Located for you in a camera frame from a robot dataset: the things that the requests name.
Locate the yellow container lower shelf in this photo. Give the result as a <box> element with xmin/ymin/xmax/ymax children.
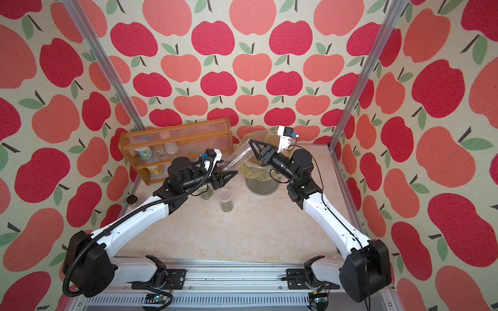
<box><xmin>147</xmin><ymin>165</ymin><xmax>164</xmax><ymax>176</ymax></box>

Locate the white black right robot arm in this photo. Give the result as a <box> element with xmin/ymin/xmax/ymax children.
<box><xmin>248</xmin><ymin>139</ymin><xmax>392</xmax><ymax>304</ymax></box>

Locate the small glass jar on shelf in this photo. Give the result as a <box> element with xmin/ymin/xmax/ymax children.
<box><xmin>154</xmin><ymin>146</ymin><xmax>167</xmax><ymax>161</ymax></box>

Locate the clear plastic jar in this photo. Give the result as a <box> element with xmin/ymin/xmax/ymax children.
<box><xmin>219</xmin><ymin>141</ymin><xmax>255</xmax><ymax>172</ymax></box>

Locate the wooden spice rack shelf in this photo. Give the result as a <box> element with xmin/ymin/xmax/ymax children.
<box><xmin>118</xmin><ymin>117</ymin><xmax>233</xmax><ymax>185</ymax></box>

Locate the second jar behind left arm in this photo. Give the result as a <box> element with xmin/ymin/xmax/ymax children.
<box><xmin>198</xmin><ymin>185</ymin><xmax>213</xmax><ymax>200</ymax></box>

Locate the small black lid spice jar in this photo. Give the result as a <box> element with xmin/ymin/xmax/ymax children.
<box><xmin>126</xmin><ymin>194</ymin><xmax>138</xmax><ymax>209</ymax></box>

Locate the black corrugated cable conduit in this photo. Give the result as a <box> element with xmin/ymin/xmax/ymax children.
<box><xmin>61</xmin><ymin>157</ymin><xmax>216</xmax><ymax>298</ymax></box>

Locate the green label cup on shelf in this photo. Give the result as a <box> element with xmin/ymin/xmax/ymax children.
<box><xmin>134</xmin><ymin>146</ymin><xmax>153</xmax><ymax>160</ymax></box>

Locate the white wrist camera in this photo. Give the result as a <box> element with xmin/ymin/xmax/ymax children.
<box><xmin>277</xmin><ymin>126</ymin><xmax>299</xmax><ymax>153</ymax></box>
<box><xmin>200</xmin><ymin>149</ymin><xmax>223</xmax><ymax>164</ymax></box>

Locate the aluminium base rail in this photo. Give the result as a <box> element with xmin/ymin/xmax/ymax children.
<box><xmin>58</xmin><ymin>259</ymin><xmax>400</xmax><ymax>310</ymax></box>

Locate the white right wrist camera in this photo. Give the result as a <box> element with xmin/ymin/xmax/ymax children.
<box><xmin>277</xmin><ymin>126</ymin><xmax>299</xmax><ymax>153</ymax></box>

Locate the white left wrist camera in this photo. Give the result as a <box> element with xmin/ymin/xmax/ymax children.
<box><xmin>200</xmin><ymin>149</ymin><xmax>223</xmax><ymax>164</ymax></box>

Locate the right aluminium frame post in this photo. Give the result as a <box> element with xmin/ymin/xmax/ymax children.
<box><xmin>328</xmin><ymin>0</ymin><xmax>409</xmax><ymax>153</ymax></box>

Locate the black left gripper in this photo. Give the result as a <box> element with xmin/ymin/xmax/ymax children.
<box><xmin>181</xmin><ymin>158</ymin><xmax>237</xmax><ymax>191</ymax></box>

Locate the white bottle on shelf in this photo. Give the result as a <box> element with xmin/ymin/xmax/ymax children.
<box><xmin>163</xmin><ymin>142</ymin><xmax>179</xmax><ymax>155</ymax></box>

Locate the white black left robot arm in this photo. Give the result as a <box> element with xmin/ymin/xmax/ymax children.
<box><xmin>62</xmin><ymin>149</ymin><xmax>237</xmax><ymax>298</ymax></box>

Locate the aluminium frame post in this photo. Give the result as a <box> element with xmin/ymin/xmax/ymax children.
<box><xmin>62</xmin><ymin>0</ymin><xmax>147</xmax><ymax>131</ymax></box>
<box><xmin>328</xmin><ymin>0</ymin><xmax>409</xmax><ymax>153</ymax></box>

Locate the yellow plastic bin liner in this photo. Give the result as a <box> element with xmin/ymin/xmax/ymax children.
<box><xmin>240</xmin><ymin>130</ymin><xmax>286</xmax><ymax>182</ymax></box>

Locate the clear jar with mung beans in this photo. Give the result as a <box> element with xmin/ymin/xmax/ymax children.
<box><xmin>217</xmin><ymin>188</ymin><xmax>233</xmax><ymax>212</ymax></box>

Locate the left aluminium frame post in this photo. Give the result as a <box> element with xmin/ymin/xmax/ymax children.
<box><xmin>62</xmin><ymin>0</ymin><xmax>147</xmax><ymax>131</ymax></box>

